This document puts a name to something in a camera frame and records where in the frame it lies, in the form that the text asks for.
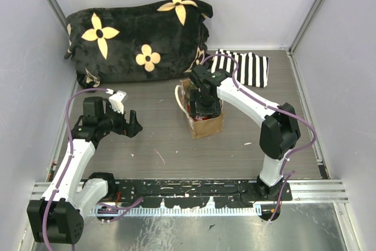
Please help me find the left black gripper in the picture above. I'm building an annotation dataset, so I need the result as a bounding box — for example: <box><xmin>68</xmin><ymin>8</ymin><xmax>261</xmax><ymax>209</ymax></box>
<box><xmin>99</xmin><ymin>102</ymin><xmax>142</xmax><ymax>138</ymax></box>

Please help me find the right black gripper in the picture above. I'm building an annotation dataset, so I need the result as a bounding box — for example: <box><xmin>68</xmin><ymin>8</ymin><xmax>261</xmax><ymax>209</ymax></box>
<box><xmin>190</xmin><ymin>89</ymin><xmax>221</xmax><ymax>120</ymax></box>

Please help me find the red Coca-Cola can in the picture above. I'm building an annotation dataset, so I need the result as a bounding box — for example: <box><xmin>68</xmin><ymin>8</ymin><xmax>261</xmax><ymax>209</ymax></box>
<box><xmin>192</xmin><ymin>115</ymin><xmax>213</xmax><ymax>122</ymax></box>

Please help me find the red cola can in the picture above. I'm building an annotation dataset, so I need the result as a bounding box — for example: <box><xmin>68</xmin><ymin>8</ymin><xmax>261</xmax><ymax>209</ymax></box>
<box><xmin>186</xmin><ymin>101</ymin><xmax>192</xmax><ymax>116</ymax></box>

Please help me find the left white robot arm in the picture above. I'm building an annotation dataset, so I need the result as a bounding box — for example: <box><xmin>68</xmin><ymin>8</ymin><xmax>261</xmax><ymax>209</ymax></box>
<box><xmin>26</xmin><ymin>89</ymin><xmax>143</xmax><ymax>250</ymax></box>

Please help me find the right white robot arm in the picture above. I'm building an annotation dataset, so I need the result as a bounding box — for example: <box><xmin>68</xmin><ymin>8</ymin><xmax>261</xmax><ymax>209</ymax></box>
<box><xmin>189</xmin><ymin>65</ymin><xmax>301</xmax><ymax>200</ymax></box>

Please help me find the brown burlap canvas bag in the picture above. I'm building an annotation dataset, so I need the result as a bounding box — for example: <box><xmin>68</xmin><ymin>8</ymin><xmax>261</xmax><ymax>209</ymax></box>
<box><xmin>174</xmin><ymin>79</ymin><xmax>224</xmax><ymax>139</ymax></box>

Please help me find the black white striped cloth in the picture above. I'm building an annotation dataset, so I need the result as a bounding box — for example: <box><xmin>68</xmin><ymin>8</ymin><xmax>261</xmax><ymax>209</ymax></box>
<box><xmin>207</xmin><ymin>49</ymin><xmax>270</xmax><ymax>88</ymax></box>

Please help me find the black floral plush blanket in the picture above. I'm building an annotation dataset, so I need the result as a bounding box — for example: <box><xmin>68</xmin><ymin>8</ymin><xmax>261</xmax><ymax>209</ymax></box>
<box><xmin>65</xmin><ymin>0</ymin><xmax>213</xmax><ymax>89</ymax></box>

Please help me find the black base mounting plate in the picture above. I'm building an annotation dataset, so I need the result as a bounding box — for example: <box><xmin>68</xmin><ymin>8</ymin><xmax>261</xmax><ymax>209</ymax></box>
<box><xmin>99</xmin><ymin>179</ymin><xmax>279</xmax><ymax>209</ymax></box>

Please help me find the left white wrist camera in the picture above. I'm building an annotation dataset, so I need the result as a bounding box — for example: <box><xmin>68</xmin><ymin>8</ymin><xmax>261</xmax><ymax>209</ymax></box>
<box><xmin>106</xmin><ymin>89</ymin><xmax>127</xmax><ymax>114</ymax></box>

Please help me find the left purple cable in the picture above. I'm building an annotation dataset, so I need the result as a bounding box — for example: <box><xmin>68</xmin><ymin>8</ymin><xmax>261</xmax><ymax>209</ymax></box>
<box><xmin>43</xmin><ymin>88</ymin><xmax>114</xmax><ymax>251</ymax></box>

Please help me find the aluminium front rail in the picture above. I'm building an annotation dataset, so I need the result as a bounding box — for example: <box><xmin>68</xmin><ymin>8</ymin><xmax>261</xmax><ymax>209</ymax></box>
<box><xmin>32</xmin><ymin>179</ymin><xmax>350</xmax><ymax>217</ymax></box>

